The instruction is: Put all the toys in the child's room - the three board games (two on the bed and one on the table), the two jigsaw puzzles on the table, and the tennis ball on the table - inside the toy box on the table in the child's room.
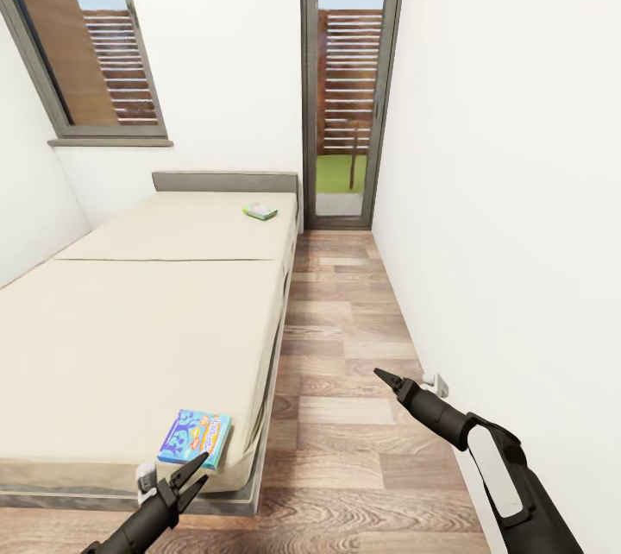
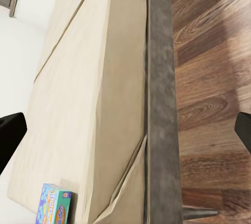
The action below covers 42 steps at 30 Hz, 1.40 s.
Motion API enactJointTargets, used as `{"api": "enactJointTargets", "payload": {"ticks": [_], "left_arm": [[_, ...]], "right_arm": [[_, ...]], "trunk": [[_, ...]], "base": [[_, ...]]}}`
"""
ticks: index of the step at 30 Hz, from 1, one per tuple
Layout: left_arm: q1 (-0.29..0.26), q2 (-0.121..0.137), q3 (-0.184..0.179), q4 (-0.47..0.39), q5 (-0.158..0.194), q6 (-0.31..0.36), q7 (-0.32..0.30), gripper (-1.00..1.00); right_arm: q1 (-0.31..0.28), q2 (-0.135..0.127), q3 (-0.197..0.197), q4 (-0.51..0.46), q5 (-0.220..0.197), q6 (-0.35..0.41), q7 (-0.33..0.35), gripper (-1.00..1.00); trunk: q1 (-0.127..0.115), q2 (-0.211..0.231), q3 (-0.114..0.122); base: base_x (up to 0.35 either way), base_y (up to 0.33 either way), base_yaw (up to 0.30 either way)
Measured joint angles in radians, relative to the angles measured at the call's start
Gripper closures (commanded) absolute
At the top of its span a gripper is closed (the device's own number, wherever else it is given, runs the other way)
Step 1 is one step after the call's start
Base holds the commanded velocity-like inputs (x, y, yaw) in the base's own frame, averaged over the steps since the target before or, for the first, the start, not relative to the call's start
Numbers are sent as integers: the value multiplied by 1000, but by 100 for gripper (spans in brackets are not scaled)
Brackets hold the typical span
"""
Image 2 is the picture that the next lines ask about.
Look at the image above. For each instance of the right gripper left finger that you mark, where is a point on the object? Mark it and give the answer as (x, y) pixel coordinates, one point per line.
(12, 130)

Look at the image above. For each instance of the board game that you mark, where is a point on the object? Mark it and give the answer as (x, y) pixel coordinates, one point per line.
(53, 205)

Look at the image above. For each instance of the bed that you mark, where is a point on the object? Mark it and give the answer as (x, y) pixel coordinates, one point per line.
(102, 116)

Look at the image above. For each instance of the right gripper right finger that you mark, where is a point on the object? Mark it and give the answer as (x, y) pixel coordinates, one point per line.
(243, 129)

